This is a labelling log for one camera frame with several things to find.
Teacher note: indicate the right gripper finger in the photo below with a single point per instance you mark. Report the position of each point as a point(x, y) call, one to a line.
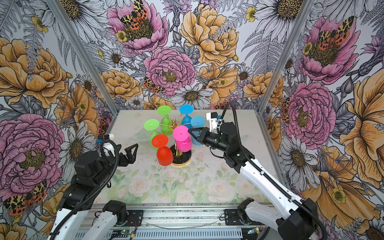
point(194, 141)
point(195, 130)

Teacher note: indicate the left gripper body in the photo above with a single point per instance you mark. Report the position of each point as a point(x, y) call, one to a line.
point(123, 162)

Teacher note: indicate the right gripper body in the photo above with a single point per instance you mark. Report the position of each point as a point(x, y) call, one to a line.
point(209, 139)

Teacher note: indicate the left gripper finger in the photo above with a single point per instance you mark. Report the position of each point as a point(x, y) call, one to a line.
point(129, 160)
point(132, 150)

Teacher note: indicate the light blue wine glass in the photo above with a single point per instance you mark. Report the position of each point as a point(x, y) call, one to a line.
point(198, 122)

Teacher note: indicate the pink wine glass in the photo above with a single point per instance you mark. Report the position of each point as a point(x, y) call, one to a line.
point(182, 138)

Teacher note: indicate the red wine glass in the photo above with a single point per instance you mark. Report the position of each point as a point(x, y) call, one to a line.
point(165, 155)

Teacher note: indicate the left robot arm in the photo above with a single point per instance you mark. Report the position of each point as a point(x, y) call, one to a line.
point(94, 171)

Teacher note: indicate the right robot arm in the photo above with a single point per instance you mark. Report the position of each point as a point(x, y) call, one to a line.
point(294, 219)

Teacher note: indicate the back blue wine glass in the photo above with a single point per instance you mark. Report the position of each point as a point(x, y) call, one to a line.
point(186, 110)

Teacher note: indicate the gold wine glass rack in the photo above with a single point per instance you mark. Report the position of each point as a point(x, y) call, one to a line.
point(180, 159)

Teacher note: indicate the back green wine glass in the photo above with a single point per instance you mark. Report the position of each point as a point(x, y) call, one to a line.
point(166, 123)

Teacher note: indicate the green wine glass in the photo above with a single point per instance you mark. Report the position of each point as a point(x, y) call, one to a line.
point(152, 125)
point(166, 123)

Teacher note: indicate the front green wine glass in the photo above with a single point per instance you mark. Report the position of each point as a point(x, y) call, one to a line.
point(152, 125)

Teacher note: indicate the small green circuit board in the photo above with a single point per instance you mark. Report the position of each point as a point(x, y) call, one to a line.
point(124, 234)

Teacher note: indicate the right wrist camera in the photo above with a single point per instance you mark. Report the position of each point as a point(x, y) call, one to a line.
point(214, 121)

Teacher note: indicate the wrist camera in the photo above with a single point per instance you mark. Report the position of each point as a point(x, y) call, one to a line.
point(101, 138)
point(214, 121)

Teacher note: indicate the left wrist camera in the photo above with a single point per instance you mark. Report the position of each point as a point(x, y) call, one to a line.
point(101, 138)

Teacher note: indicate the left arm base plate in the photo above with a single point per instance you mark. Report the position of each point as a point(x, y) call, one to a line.
point(129, 218)

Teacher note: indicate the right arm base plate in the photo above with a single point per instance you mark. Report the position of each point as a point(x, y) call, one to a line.
point(233, 217)

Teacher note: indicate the aluminium front rail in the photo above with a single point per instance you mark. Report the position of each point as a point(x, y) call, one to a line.
point(181, 222)

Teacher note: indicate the left aluminium corner post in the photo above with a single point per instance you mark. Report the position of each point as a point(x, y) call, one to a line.
point(71, 32)

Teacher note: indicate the aluminium corner post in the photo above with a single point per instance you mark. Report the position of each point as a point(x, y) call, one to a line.
point(291, 40)
point(71, 32)

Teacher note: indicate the right aluminium corner post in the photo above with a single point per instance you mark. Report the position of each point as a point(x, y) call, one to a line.
point(291, 40)

